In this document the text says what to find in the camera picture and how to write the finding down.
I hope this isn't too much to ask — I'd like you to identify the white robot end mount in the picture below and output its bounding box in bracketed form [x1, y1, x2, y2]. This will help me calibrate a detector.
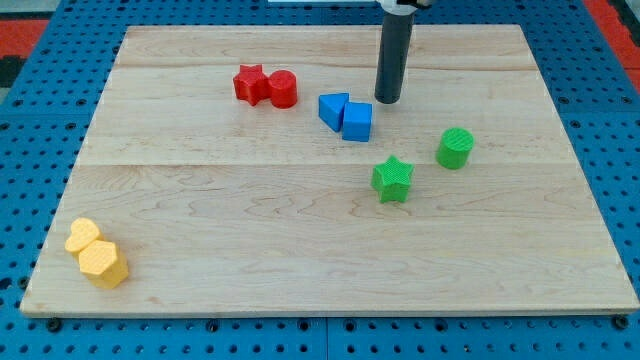
[376, 0, 433, 16]

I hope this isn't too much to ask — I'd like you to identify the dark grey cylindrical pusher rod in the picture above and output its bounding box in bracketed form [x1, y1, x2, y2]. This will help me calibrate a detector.
[375, 13, 414, 104]

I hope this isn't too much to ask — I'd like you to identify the green star block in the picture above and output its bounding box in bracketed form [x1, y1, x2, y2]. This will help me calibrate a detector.
[371, 155, 414, 203]

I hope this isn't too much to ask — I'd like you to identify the red star block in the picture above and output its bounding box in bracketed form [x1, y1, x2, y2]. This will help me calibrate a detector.
[233, 64, 270, 106]

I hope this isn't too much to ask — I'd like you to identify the blue cube block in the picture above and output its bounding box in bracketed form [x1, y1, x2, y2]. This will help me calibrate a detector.
[342, 102, 372, 142]

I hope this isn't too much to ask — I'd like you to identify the blue triangle block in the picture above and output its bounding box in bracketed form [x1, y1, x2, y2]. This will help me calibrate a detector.
[318, 93, 350, 132]

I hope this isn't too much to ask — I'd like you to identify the green cylinder block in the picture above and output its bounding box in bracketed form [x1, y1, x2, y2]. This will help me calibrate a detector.
[436, 127, 475, 170]

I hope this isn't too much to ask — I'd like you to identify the red cylinder block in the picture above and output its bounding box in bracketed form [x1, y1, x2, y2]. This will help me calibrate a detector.
[268, 70, 297, 109]

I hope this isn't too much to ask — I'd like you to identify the wooden board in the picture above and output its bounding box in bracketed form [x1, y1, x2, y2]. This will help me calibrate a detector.
[21, 25, 639, 318]

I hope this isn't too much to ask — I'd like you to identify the yellow heart block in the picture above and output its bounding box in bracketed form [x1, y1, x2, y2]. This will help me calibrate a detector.
[64, 217, 104, 259]

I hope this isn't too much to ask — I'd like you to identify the yellow hexagon block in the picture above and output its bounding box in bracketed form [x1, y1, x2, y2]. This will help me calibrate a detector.
[78, 241, 129, 289]

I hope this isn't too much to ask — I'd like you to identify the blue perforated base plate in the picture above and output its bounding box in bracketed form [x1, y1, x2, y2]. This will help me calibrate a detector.
[1, 0, 639, 359]

